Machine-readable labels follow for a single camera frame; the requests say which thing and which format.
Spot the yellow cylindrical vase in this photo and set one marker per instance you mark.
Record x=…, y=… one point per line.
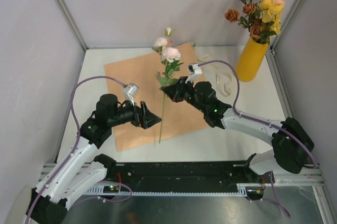
x=250, y=60

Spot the pale pink rose stem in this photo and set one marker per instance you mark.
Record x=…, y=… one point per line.
x=170, y=58

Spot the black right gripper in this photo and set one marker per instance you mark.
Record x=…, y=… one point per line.
x=174, y=91

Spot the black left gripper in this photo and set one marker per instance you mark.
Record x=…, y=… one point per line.
x=148, y=118

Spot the green and peach wrapping paper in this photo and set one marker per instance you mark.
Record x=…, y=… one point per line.
x=140, y=68

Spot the right aluminium corner post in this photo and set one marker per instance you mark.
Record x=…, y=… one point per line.
x=288, y=21

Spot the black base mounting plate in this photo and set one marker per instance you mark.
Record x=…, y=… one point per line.
x=207, y=176

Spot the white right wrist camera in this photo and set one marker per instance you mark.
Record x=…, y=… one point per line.
x=194, y=73

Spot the aluminium frame rail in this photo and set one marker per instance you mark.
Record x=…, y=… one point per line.
x=279, y=84

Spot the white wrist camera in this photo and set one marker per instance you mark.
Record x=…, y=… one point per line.
x=194, y=73
x=129, y=91

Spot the white slotted cable duct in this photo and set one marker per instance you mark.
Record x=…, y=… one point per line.
x=240, y=190

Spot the brown rose stem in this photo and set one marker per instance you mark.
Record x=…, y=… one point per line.
x=250, y=18

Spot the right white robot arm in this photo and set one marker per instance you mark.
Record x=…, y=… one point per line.
x=291, y=145

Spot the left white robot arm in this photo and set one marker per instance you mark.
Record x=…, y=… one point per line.
x=54, y=195

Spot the yellow rose stem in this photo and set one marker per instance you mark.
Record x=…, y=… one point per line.
x=271, y=14

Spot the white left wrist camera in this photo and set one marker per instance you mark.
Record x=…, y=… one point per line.
x=129, y=91

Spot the cream printed ribbon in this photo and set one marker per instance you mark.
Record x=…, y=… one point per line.
x=218, y=73

